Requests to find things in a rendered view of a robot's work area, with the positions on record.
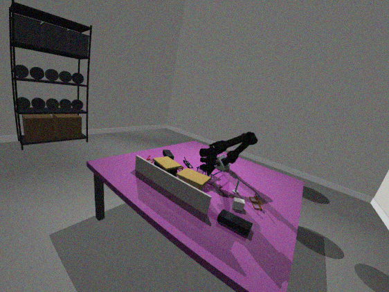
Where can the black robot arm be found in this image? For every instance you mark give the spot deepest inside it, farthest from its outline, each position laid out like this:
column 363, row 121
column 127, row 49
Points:
column 245, row 139

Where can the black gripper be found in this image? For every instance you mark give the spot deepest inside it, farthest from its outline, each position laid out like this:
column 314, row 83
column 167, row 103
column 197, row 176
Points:
column 210, row 167

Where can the white flat panel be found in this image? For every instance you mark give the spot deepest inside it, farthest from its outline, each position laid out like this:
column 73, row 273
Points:
column 191, row 195

